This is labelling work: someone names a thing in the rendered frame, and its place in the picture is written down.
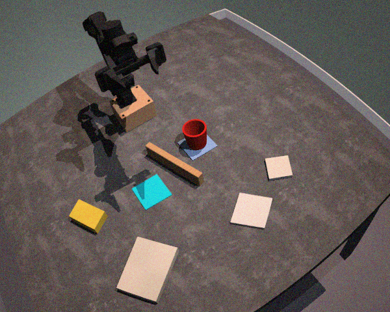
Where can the yellow rectangular block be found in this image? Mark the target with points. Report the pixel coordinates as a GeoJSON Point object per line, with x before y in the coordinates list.
{"type": "Point", "coordinates": [88, 216]}

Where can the red cup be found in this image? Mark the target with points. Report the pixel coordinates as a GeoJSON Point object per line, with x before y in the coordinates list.
{"type": "Point", "coordinates": [195, 132]}

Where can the wooden bar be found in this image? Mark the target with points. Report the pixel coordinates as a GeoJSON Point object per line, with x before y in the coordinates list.
{"type": "Point", "coordinates": [175, 164]}

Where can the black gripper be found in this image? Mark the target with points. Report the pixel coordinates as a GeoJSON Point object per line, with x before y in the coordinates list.
{"type": "Point", "coordinates": [127, 63]}

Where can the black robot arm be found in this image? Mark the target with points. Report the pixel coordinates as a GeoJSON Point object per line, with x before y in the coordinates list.
{"type": "Point", "coordinates": [113, 41]}

